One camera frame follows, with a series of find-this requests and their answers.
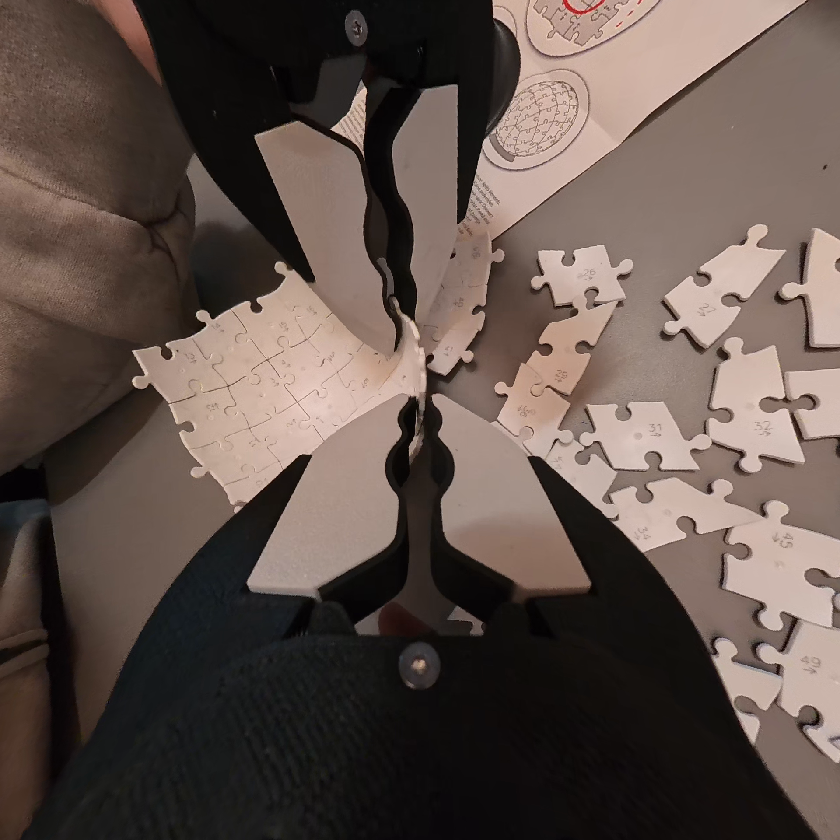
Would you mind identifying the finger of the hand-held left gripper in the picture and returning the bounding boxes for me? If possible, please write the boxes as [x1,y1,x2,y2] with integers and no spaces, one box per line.
[363,79,469,315]
[253,117,404,354]

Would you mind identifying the curved white puzzle ball shell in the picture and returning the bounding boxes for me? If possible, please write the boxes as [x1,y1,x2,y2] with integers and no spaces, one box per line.
[131,261,431,513]

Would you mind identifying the person's left forearm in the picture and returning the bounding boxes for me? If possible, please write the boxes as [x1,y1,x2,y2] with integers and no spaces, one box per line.
[0,0,198,473]

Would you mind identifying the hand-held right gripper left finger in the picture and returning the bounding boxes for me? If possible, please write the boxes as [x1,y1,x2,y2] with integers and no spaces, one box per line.
[246,394,420,636]

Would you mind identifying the joined white puzzle strip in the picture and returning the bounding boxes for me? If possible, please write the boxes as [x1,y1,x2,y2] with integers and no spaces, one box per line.
[420,230,506,376]

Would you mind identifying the beige zip hoodie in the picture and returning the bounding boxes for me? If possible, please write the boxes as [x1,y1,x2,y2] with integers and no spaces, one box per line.
[0,499,67,788]

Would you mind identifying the white paper instruction sheet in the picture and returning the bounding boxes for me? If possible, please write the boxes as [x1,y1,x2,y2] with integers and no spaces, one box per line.
[331,0,811,240]

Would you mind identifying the scattered loose white puzzle pieces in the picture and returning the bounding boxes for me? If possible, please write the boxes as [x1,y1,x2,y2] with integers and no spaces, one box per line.
[493,223,840,765]

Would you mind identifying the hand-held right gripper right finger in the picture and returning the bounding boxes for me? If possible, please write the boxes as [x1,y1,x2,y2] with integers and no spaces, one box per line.
[427,392,597,636]

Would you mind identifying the black round ball stand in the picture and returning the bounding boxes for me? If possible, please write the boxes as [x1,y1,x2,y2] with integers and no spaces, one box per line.
[489,16,524,135]

